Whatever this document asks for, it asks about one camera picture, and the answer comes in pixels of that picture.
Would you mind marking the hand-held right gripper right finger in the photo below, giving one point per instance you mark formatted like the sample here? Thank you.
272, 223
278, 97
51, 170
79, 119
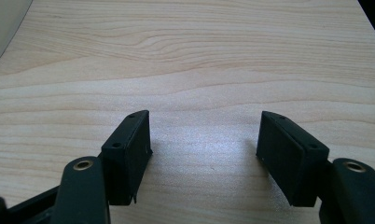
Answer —
288, 161

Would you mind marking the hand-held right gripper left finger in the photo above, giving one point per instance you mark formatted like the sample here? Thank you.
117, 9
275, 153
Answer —
126, 161

